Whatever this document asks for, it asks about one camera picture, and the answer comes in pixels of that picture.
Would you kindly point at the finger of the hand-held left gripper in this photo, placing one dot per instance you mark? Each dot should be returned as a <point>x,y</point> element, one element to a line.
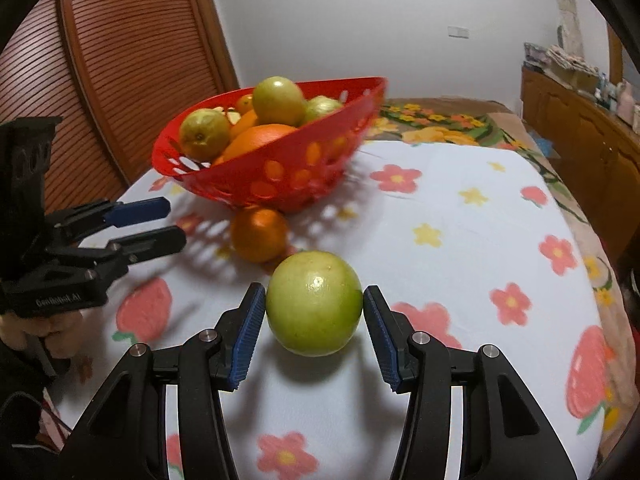
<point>150,242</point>
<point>135,211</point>

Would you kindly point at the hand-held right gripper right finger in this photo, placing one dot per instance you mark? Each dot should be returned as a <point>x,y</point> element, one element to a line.
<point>382,340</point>

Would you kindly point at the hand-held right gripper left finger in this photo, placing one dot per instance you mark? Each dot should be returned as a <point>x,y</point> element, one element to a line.
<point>247,335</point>

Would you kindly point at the green apple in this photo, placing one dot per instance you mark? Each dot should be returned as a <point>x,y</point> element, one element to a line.
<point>314,304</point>
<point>277,100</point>

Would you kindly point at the yellow-green lemon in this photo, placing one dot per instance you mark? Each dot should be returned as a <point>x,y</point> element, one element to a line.
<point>204,132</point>
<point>322,110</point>

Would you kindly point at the small tangerine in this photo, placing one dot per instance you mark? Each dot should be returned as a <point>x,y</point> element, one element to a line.
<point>245,104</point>
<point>258,234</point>

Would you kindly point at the red perforated plastic basket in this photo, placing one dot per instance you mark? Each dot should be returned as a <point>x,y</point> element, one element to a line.
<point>357,110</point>

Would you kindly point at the person's left hand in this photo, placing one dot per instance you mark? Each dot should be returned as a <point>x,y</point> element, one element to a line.
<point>62,332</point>

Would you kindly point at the wooden louvered door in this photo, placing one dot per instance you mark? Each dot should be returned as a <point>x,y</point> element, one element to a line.
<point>30,85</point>
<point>140,60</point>

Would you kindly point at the white pink-flower blanket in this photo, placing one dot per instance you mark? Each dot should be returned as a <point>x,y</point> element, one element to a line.
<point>450,260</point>

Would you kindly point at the large orange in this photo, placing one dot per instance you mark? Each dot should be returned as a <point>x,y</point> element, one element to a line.
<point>255,140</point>
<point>244,125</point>

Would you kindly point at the yellow-flower printed blanket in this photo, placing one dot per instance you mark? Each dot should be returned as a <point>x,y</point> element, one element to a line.
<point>440,132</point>

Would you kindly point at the wooden cabinet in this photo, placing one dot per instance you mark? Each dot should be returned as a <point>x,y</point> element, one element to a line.
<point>585,150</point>

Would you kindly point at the clutter of small items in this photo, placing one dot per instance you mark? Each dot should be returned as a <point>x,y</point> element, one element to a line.
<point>570,67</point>

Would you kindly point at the white wall switch plate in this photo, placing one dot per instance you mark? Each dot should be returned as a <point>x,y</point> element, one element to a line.
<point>459,32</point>

